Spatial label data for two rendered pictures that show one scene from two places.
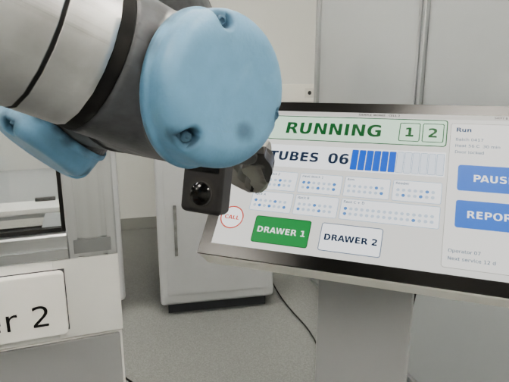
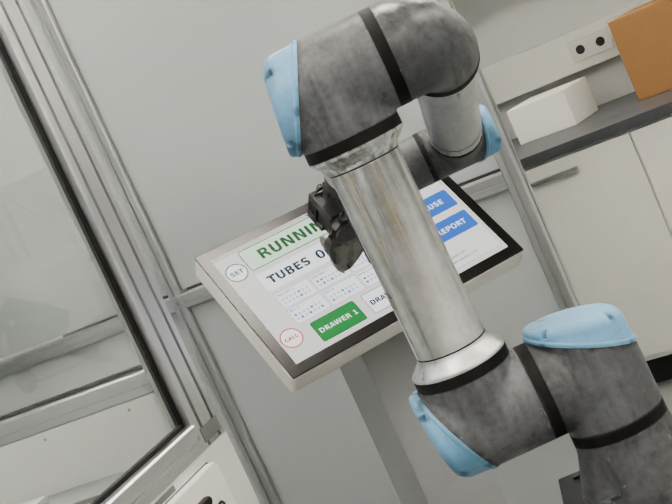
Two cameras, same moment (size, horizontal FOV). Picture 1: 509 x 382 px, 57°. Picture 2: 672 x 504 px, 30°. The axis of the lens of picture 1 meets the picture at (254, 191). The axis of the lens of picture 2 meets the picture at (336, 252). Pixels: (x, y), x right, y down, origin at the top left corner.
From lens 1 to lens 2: 1.68 m
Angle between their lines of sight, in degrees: 46
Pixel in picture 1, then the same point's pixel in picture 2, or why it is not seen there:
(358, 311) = (407, 368)
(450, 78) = (194, 205)
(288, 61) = not seen: outside the picture
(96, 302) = (237, 488)
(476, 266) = (469, 258)
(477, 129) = not seen: hidden behind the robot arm
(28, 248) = (182, 449)
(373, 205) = not seen: hidden behind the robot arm
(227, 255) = (319, 362)
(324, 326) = (391, 402)
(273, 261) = (355, 341)
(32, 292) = (210, 488)
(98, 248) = (215, 430)
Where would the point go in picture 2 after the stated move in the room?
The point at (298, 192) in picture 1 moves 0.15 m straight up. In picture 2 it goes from (322, 290) to (287, 212)
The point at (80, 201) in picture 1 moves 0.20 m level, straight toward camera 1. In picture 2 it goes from (185, 387) to (294, 348)
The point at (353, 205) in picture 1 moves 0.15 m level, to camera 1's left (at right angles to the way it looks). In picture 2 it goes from (368, 273) to (317, 306)
